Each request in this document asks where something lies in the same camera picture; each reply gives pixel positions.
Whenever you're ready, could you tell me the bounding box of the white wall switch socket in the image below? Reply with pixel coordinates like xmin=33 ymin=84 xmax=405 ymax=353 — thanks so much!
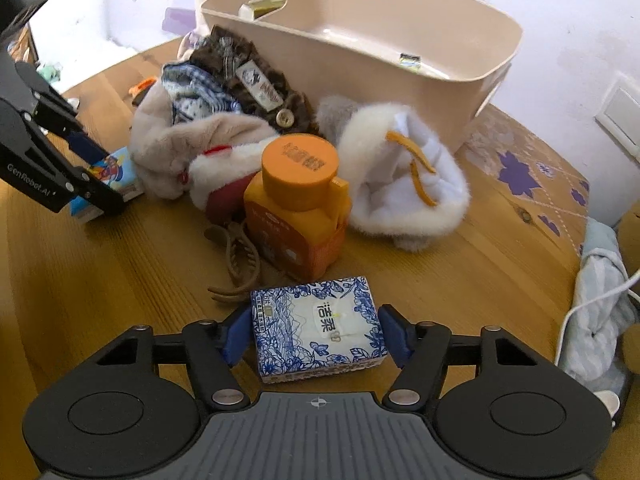
xmin=594 ymin=73 xmax=640 ymax=162

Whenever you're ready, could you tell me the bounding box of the brown corduroy garment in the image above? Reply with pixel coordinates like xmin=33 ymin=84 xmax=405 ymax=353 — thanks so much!
xmin=189 ymin=26 xmax=319 ymax=134

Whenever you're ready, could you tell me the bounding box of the blue white tissue pack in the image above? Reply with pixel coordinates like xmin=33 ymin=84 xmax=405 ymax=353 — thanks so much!
xmin=250 ymin=276 xmax=387 ymax=384

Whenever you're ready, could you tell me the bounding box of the blue gingham cloth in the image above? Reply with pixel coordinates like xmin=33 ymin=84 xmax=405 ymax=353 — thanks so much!
xmin=160 ymin=62 xmax=243 ymax=124

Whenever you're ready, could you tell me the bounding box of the white fluffy hat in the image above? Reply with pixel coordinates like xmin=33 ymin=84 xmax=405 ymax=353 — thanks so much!
xmin=316 ymin=96 xmax=471 ymax=252

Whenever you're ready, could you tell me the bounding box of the small tube in bin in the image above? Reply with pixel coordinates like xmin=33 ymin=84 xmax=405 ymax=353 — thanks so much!
xmin=398 ymin=52 xmax=422 ymax=72

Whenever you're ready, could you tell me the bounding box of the red white santa hat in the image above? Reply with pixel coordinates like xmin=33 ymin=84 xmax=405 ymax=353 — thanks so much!
xmin=186 ymin=136 xmax=276 ymax=224

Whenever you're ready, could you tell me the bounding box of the brown plush with red hat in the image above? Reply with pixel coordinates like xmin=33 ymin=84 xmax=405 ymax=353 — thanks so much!
xmin=617 ymin=202 xmax=640 ymax=374

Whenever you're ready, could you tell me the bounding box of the purple flower table mat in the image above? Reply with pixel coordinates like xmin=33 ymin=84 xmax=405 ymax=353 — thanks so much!
xmin=458 ymin=105 xmax=590 ymax=257

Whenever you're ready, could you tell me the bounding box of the light blue striped cloth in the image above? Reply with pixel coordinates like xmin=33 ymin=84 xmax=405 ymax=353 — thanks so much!
xmin=555 ymin=218 xmax=639 ymax=394

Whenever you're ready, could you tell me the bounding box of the white charging cable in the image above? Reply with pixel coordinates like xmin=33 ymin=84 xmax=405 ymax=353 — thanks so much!
xmin=553 ymin=268 xmax=640 ymax=366

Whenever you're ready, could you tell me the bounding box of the beige fleece garment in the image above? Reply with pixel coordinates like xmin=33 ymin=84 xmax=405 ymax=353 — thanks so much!
xmin=128 ymin=81 xmax=277 ymax=200

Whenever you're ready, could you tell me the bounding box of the orange small clip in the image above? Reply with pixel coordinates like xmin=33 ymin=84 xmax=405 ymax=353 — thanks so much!
xmin=128 ymin=76 xmax=157 ymax=107

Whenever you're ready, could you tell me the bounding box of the beige plastic storage bin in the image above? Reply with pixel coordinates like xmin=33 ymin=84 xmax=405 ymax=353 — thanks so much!
xmin=202 ymin=0 xmax=523 ymax=152

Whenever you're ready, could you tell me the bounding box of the orange plastic bottle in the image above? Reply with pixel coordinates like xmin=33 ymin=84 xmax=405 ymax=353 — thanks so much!
xmin=244 ymin=133 xmax=352 ymax=283

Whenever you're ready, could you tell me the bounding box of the brown hair claw clip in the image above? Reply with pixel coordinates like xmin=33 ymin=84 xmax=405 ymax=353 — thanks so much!
xmin=205 ymin=222 xmax=262 ymax=304

